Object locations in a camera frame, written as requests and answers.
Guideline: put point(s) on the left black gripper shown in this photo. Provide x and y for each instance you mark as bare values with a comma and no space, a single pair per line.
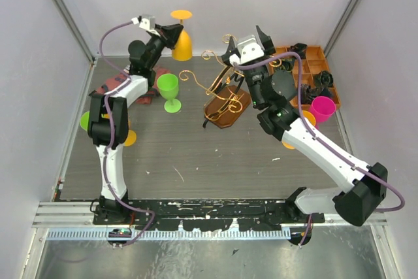
168,34

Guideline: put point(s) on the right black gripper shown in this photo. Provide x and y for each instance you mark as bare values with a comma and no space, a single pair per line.
266,42

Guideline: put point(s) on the orange wine glass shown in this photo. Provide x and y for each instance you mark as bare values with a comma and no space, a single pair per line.
183,50
131,137
311,118

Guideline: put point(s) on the green wine glass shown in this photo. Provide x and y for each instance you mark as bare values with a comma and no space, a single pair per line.
84,121
168,86

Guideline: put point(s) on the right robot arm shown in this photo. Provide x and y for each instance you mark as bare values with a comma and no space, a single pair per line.
361,188

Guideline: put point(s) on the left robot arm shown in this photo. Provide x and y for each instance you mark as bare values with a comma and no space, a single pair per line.
108,124

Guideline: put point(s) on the pink wine glass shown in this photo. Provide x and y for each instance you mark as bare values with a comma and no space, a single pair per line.
322,109

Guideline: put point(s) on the rolled green patterned tie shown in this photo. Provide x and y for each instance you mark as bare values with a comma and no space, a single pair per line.
286,64

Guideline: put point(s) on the rolled dark tie top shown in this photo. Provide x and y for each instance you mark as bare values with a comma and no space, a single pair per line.
300,49

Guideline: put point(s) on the rolled dark tie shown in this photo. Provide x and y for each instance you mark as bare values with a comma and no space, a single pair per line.
300,49
324,79

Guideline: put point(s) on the wooden compartment tray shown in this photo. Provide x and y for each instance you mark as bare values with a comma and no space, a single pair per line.
314,63

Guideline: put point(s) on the red folded t-shirt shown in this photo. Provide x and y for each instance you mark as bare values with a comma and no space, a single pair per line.
115,81

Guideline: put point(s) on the rolled maroon tie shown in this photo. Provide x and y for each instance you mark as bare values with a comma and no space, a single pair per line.
308,93

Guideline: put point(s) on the rolled dark tie right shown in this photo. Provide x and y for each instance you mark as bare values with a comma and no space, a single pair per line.
324,79

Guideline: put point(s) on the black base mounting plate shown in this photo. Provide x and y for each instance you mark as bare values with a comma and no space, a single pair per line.
202,214

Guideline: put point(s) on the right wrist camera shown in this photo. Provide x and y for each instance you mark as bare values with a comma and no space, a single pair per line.
247,50

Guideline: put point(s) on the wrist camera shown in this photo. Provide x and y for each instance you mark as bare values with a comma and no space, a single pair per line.
145,22
247,50

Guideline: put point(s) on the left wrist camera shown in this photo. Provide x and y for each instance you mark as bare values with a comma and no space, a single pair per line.
145,22

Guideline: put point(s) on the gold wire wine glass rack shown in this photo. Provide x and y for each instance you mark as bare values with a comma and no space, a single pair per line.
237,87

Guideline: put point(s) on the aluminium rail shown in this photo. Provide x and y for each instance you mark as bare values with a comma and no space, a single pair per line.
77,214

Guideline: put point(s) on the slotted cable duct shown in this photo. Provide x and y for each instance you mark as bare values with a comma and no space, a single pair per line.
124,234

